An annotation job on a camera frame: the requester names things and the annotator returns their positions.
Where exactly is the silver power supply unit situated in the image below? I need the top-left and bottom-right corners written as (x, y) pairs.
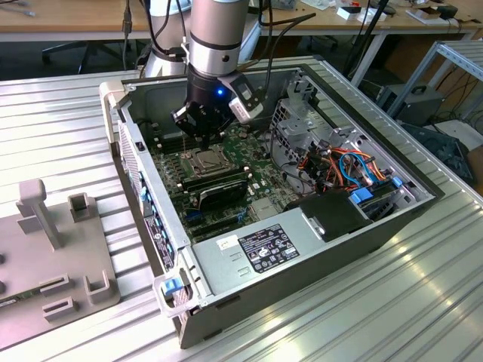
top-left (189, 208), bottom-right (330, 299)

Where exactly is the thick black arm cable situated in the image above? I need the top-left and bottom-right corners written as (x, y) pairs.
top-left (241, 13), bottom-right (318, 111)

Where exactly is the orange power wire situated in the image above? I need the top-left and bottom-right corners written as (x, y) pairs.
top-left (297, 147), bottom-right (392, 192)

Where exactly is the silver CPU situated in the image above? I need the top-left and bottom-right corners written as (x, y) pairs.
top-left (196, 149), bottom-right (224, 170)

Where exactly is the black graphics card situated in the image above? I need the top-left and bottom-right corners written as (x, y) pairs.
top-left (196, 179), bottom-right (251, 213)

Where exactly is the silver metal drive cage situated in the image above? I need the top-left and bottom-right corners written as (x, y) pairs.
top-left (268, 67), bottom-right (365, 192)

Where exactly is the silver chipset heatsink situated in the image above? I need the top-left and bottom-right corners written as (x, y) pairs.
top-left (250, 198), bottom-right (283, 222)

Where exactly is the black case with handle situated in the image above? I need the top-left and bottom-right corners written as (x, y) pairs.
top-left (376, 83), bottom-right (447, 127)

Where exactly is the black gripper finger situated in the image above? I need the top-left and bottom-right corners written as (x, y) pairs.
top-left (206, 108), bottom-right (236, 142)
top-left (170, 103), bottom-right (211, 151)

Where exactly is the dark plastic bag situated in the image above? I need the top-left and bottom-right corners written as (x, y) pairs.
top-left (398, 121), bottom-right (475, 186)

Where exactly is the open grey PC case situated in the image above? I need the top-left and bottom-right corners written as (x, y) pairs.
top-left (98, 63), bottom-right (447, 350)

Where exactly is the long wooden desk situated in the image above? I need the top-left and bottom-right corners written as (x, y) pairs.
top-left (0, 0), bottom-right (481, 43)

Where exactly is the blue disk carrier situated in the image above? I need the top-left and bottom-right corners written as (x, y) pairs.
top-left (349, 189), bottom-right (375, 207)

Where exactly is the grey parts rack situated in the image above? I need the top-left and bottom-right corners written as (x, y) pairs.
top-left (0, 179), bottom-right (122, 350)

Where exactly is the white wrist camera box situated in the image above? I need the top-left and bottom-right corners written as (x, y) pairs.
top-left (220, 73), bottom-right (264, 122)

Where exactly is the grey cable with plug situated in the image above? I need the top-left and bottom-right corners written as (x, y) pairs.
top-left (120, 0), bottom-right (133, 71)

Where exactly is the blue case latch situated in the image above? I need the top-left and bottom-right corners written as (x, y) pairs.
top-left (159, 278), bottom-right (181, 296)

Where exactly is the brown cardboard box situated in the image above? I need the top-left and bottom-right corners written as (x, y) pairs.
top-left (464, 145), bottom-right (483, 186)

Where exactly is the green motherboard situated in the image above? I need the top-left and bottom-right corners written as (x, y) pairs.
top-left (145, 122), bottom-right (303, 245)

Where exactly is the green RAM stick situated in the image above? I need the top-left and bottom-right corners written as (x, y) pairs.
top-left (0, 288), bottom-right (43, 309)

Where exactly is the black tripod stand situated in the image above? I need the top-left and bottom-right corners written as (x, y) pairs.
top-left (345, 0), bottom-right (392, 78)

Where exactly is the brown cardboard tray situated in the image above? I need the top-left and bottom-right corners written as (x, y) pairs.
top-left (405, 6), bottom-right (443, 26)

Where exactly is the grey metal shelf frame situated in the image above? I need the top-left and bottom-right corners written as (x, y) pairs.
top-left (387, 39), bottom-right (483, 124)

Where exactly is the blue data wire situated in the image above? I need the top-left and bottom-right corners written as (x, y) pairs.
top-left (337, 150), bottom-right (378, 188)

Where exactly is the black plastic shroud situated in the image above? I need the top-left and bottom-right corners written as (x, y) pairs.
top-left (283, 189), bottom-right (374, 243)

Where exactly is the small white box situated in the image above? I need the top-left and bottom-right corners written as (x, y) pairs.
top-left (335, 5), bottom-right (374, 24)

